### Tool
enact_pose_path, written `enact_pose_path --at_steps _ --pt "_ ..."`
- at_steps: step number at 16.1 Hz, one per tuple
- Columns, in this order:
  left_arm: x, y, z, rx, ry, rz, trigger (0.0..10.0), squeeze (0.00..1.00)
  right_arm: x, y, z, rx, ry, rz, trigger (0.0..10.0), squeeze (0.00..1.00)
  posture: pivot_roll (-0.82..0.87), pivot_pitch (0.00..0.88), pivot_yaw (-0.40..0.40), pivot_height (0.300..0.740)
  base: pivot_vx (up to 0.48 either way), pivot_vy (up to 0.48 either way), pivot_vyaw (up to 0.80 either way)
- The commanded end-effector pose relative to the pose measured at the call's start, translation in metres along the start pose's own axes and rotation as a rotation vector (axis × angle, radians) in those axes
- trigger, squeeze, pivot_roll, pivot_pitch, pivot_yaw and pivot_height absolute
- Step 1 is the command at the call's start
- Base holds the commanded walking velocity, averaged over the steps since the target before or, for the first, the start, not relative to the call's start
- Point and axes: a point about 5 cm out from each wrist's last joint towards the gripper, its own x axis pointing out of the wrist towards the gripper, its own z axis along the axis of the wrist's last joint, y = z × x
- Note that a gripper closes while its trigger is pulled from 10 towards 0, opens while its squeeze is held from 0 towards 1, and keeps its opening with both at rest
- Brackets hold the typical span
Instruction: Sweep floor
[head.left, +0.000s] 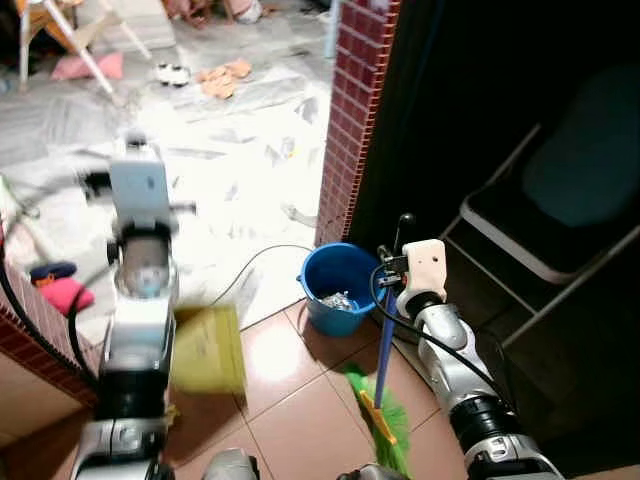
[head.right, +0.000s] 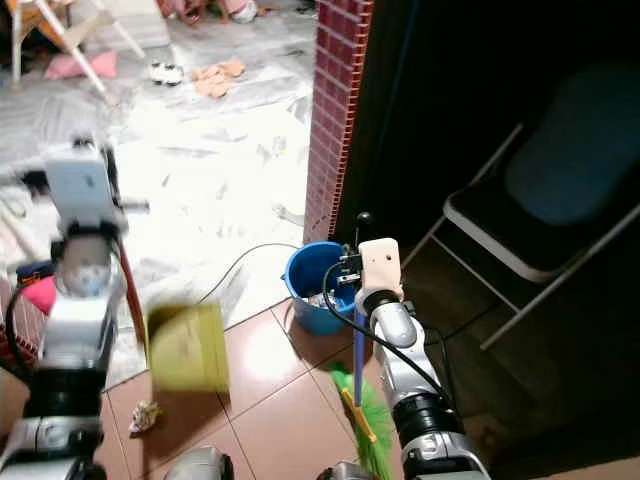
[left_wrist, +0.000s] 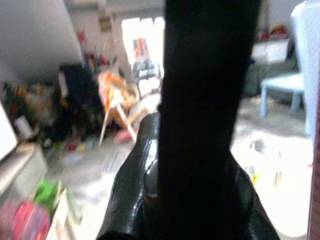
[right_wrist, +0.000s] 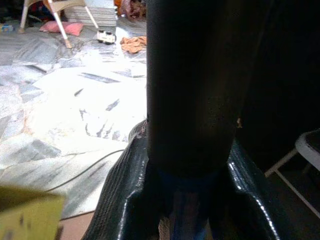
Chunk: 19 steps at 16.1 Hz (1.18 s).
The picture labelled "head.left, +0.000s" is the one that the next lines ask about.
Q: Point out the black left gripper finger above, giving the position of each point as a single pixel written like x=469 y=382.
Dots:
x=97 y=182
x=184 y=207

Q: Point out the person's feet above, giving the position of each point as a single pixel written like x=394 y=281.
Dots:
x=215 y=10

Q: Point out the wooden folding chair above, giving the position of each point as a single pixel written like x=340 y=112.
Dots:
x=70 y=40

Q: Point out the crumpled silver trash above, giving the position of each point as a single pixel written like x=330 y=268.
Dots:
x=338 y=301

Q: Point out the small white toy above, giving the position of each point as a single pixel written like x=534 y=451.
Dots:
x=172 y=74

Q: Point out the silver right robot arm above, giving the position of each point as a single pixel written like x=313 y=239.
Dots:
x=455 y=365

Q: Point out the pink cushion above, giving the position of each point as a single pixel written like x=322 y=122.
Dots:
x=90 y=67

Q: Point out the orange cloth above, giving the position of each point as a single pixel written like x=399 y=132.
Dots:
x=222 y=80

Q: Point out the pink and navy cap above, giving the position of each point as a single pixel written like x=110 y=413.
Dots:
x=62 y=290

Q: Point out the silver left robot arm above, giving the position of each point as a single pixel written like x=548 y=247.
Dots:
x=140 y=340

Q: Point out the cream right wrist camera mount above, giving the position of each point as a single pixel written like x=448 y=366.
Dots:
x=424 y=265

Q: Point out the blue plastic bucket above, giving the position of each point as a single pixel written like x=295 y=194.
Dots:
x=330 y=315

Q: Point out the dark folding chair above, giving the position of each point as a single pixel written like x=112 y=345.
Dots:
x=560 y=200

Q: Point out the grey right robot leg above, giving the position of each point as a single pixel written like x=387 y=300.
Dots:
x=358 y=473

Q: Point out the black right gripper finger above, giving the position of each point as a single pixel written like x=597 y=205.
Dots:
x=404 y=228

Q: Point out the grey robot leg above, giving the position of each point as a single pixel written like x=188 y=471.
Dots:
x=232 y=466
x=358 y=473

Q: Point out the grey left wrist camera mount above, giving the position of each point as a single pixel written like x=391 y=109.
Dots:
x=140 y=190

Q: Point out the grey left robot leg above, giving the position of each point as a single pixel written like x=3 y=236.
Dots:
x=232 y=466

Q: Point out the red tiled pillar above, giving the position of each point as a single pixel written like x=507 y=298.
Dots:
x=350 y=110

